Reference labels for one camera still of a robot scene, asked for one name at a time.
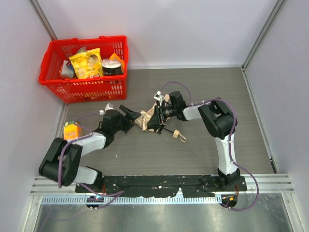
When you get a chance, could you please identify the beige and black umbrella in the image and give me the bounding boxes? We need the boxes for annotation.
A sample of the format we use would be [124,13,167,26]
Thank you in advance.
[134,102,187,143]

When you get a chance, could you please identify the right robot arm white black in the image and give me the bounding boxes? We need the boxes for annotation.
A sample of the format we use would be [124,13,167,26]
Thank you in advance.
[147,91,240,188]

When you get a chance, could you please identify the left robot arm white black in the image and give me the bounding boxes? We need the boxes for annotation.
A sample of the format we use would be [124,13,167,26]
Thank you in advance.
[39,103,141,188]

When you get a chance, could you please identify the orange juice carton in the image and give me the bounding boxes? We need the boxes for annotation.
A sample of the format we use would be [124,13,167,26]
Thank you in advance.
[63,121,82,140]

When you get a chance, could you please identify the black cd spindle case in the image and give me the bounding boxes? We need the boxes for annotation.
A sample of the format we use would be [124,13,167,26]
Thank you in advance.
[101,59,122,76]

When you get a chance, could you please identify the orange snack packet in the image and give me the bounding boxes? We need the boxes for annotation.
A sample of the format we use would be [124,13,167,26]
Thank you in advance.
[108,53,125,75]

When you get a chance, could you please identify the red plastic shopping basket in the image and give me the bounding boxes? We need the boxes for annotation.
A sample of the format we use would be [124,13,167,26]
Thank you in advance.
[38,35,129,103]

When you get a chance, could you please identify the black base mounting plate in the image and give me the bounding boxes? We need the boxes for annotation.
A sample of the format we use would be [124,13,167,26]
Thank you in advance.
[75,175,247,198]

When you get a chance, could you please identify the yellow chips bag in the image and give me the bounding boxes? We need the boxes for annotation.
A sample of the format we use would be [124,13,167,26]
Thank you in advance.
[69,48,103,80]

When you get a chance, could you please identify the grey small box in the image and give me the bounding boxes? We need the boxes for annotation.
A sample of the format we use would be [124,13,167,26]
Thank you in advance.
[59,60,74,79]

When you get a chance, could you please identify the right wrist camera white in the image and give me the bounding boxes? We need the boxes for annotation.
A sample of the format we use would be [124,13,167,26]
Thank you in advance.
[154,91,164,106]

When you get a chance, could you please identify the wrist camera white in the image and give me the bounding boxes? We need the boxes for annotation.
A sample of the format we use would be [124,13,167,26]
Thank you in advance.
[99,103,116,116]
[154,91,164,106]

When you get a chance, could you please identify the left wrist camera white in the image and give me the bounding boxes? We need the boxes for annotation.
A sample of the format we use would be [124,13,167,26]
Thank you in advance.
[99,103,116,116]

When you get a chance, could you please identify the white slotted cable duct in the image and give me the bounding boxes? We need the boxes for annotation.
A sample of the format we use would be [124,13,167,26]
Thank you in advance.
[41,195,222,205]

